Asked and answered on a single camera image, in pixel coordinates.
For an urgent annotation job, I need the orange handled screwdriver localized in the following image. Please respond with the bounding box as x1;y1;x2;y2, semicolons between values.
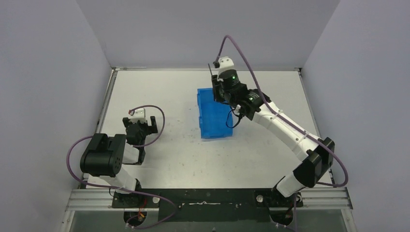
207;63;214;80

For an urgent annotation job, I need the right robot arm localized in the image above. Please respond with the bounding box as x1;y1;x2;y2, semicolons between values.
211;69;335;198

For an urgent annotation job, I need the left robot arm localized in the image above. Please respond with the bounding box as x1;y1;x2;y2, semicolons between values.
80;116;158;194

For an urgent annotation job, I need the blue plastic bin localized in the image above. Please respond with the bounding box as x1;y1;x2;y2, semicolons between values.
197;88;233;139

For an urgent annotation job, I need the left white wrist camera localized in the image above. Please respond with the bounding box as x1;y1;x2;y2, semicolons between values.
129;108;146;122

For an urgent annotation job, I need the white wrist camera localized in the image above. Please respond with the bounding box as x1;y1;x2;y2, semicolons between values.
213;57;236;82
129;108;146;122

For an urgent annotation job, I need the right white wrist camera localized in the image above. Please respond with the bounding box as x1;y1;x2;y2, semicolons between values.
213;57;236;82

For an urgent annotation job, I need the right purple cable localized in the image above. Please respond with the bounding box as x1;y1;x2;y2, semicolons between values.
215;35;349;232

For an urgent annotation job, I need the purple cable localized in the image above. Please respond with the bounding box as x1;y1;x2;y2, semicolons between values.
66;105;177;230
215;35;349;232

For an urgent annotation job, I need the aluminium front rail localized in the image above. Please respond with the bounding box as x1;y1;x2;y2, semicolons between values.
66;188;353;211

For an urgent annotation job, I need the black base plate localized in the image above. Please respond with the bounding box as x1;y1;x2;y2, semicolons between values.
111;188;304;225

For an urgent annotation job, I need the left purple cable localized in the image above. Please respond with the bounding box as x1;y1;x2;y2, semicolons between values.
66;105;177;230

